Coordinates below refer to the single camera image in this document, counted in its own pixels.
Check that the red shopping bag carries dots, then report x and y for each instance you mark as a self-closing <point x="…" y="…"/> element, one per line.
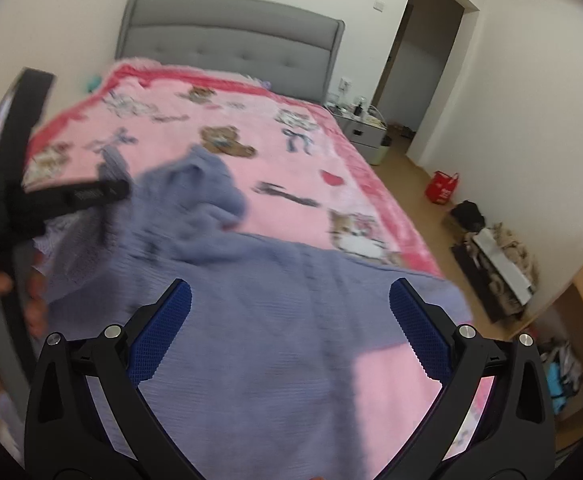
<point x="441" y="187"/>

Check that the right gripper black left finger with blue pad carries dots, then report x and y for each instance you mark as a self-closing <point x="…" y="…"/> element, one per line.
<point x="86" y="416"/>

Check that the wooden shelf unit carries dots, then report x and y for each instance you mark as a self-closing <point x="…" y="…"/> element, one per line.
<point x="562" y="320"/>

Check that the white wall switch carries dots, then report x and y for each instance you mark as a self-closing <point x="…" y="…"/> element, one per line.
<point x="379" y="6"/>

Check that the dark box with clutter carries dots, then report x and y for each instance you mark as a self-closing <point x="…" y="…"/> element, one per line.
<point x="501" y="269"/>

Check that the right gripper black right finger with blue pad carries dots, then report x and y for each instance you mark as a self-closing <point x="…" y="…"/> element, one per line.
<point x="515" y="437"/>

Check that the white bedside table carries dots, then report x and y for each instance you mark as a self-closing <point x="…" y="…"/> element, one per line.
<point x="363" y="130"/>

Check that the black bag on floor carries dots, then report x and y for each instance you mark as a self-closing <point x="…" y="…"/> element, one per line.
<point x="468" y="216"/>

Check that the pink cartoon fleece blanket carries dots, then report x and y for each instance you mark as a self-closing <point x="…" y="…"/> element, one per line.
<point x="302" y="180"/>

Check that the grey upholstered headboard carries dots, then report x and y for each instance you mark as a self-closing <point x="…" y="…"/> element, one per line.
<point x="294" y="50"/>

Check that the lavender knit sweater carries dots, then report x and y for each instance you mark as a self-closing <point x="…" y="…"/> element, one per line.
<point x="259" y="382"/>

